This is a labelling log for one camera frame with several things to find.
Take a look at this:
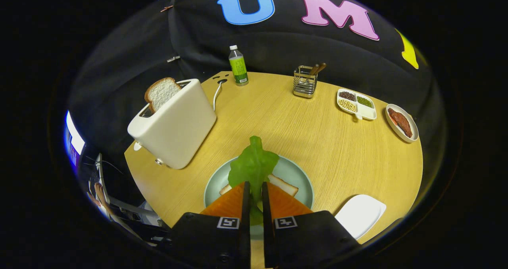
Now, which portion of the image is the white metal frame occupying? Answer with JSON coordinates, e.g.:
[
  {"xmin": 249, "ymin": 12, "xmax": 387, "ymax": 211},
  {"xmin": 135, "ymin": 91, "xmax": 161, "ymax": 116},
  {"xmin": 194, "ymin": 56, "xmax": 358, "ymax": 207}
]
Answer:
[{"xmin": 97, "ymin": 154, "xmax": 159, "ymax": 246}]

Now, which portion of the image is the black backdrop cloth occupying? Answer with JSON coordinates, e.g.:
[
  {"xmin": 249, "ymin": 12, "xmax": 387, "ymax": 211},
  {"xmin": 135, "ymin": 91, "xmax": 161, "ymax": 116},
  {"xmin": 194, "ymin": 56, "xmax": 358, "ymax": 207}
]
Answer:
[{"xmin": 65, "ymin": 0, "xmax": 445, "ymax": 182}]

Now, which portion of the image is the white toaster cable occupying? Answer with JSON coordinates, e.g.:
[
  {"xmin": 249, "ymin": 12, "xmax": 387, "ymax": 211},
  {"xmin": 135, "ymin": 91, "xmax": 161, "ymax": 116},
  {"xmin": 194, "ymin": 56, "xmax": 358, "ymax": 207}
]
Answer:
[{"xmin": 212, "ymin": 79, "xmax": 228, "ymax": 112}]

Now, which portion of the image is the white bread slice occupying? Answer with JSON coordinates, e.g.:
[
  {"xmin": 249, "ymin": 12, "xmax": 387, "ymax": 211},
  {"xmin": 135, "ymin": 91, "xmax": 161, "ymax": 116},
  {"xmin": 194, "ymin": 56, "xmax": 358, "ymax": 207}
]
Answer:
[
  {"xmin": 144, "ymin": 77, "xmax": 182, "ymax": 113},
  {"xmin": 219, "ymin": 174, "xmax": 299, "ymax": 197}
]

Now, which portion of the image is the white oval meat plate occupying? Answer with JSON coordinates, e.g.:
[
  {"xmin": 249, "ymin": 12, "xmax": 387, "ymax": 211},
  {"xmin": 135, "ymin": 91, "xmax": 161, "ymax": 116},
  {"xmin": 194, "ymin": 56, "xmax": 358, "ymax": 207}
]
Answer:
[{"xmin": 385, "ymin": 104, "xmax": 419, "ymax": 143}]

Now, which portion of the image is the green label drink bottle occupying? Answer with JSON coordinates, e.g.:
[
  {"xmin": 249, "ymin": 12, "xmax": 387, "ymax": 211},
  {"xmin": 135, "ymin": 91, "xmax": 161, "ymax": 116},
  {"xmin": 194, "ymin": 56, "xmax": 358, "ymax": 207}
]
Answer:
[{"xmin": 229, "ymin": 45, "xmax": 249, "ymax": 86}]

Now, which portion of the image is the white square plate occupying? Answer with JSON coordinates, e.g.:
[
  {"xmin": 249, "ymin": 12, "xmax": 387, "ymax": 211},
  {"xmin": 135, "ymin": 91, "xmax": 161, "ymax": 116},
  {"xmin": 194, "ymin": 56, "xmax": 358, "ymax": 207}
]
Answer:
[{"xmin": 335, "ymin": 194, "xmax": 387, "ymax": 240}]

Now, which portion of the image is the white divided dish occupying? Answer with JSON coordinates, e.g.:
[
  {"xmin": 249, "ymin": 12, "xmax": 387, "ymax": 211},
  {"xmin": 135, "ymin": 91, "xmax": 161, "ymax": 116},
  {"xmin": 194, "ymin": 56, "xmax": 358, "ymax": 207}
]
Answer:
[{"xmin": 337, "ymin": 88, "xmax": 377, "ymax": 121}]

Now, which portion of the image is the bright screen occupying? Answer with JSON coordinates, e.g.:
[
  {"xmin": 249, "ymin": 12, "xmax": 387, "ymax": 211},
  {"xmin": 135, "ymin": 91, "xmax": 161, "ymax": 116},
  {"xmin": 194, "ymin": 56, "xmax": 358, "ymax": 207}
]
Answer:
[{"xmin": 63, "ymin": 110, "xmax": 86, "ymax": 168}]

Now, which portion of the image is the red meat slice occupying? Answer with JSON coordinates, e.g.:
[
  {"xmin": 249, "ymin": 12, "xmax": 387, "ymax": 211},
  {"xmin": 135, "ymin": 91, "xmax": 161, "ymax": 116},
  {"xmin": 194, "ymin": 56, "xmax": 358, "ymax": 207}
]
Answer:
[{"xmin": 388, "ymin": 108, "xmax": 413, "ymax": 138}]

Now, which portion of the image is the metal wire utensil holder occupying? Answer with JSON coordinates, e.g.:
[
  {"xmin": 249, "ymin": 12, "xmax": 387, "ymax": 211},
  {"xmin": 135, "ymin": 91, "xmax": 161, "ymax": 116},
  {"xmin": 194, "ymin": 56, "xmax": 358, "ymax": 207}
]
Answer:
[{"xmin": 293, "ymin": 65, "xmax": 318, "ymax": 99}]

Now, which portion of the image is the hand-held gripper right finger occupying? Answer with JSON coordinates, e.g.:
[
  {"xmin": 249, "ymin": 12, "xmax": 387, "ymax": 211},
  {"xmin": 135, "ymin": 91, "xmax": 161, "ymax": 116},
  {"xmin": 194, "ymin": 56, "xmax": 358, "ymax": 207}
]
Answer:
[{"xmin": 261, "ymin": 181, "xmax": 361, "ymax": 269}]

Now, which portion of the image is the pale green round plate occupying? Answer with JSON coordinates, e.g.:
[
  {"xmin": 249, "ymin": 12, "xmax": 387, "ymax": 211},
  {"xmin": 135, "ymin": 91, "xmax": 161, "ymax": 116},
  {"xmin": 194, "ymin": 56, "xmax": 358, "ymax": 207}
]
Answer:
[{"xmin": 204, "ymin": 155, "xmax": 314, "ymax": 240}]

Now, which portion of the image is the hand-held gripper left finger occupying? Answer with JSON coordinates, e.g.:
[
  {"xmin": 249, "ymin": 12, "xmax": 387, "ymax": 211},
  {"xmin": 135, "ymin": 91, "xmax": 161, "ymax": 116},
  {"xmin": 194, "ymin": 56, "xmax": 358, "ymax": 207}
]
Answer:
[{"xmin": 169, "ymin": 181, "xmax": 251, "ymax": 269}]

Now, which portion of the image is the green lettuce leaf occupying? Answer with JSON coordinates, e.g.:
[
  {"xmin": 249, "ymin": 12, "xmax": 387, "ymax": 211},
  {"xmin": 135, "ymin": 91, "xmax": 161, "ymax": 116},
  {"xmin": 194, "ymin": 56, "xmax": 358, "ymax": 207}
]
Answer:
[{"xmin": 228, "ymin": 136, "xmax": 280, "ymax": 226}]

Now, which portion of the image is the white toaster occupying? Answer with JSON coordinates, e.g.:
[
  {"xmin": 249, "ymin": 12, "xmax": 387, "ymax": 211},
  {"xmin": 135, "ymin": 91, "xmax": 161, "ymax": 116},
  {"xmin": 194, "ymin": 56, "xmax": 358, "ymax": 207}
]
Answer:
[{"xmin": 127, "ymin": 79, "xmax": 217, "ymax": 170}]

